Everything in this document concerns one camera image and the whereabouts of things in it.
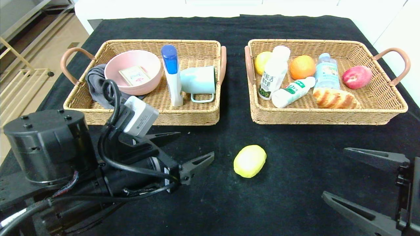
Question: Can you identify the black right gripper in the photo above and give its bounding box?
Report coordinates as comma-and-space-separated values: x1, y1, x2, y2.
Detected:
321, 147, 420, 236

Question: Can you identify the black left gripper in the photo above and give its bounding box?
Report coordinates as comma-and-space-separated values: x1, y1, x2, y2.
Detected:
102, 131, 215, 197

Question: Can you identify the large yellow lemon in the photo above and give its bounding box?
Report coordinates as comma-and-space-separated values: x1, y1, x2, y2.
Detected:
233, 145, 267, 179

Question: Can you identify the pink bowl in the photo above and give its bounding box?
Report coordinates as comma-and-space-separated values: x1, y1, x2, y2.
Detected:
104, 49, 162, 96

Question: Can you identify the gold and blue card box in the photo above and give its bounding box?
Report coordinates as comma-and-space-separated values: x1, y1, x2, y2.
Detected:
118, 65, 151, 87

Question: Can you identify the croissant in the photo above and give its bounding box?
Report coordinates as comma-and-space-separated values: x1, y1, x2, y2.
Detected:
312, 87, 362, 109

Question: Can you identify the clear water bottle blue cap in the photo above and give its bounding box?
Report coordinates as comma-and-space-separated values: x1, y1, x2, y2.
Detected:
314, 53, 341, 90

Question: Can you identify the small white foil-lid drink bottle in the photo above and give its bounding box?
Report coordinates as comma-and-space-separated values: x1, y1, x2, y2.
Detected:
272, 76, 316, 108

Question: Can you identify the white bottle with blue cap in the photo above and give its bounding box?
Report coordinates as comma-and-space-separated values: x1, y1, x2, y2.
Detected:
160, 44, 184, 107

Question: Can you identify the mint green mug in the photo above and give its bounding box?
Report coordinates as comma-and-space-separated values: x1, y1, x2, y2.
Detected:
180, 66, 217, 103

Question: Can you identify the black table cloth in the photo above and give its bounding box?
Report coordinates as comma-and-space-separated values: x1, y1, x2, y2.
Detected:
0, 15, 420, 236

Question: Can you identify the grey towel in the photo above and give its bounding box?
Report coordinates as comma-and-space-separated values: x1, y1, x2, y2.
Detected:
85, 64, 146, 109

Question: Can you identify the red peach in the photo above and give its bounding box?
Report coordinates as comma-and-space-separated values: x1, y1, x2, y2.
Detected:
342, 65, 373, 90

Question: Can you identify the tall white milk bottle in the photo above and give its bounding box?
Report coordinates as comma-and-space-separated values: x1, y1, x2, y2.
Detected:
258, 46, 291, 100

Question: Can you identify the small yellow lemon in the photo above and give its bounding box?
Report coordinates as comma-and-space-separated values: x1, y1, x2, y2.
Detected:
255, 51, 273, 76

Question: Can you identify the orange fruit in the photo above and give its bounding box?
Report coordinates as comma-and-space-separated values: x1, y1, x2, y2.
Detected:
289, 55, 316, 80

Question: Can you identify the white furniture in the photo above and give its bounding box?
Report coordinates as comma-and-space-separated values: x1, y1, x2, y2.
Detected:
75, 0, 355, 36

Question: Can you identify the wooden rack on wheels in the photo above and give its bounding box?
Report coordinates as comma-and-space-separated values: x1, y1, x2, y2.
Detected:
0, 37, 55, 131

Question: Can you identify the grey shelf unit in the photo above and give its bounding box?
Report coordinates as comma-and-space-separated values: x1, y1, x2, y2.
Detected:
0, 0, 77, 49

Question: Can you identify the wicker basket with brown handles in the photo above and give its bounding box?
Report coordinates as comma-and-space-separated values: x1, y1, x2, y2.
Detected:
244, 39, 411, 126
60, 39, 227, 126

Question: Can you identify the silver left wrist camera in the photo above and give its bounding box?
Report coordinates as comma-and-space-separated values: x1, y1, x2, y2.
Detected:
123, 95, 159, 138

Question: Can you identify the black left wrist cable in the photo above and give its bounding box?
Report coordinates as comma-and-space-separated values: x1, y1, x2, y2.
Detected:
0, 79, 181, 236

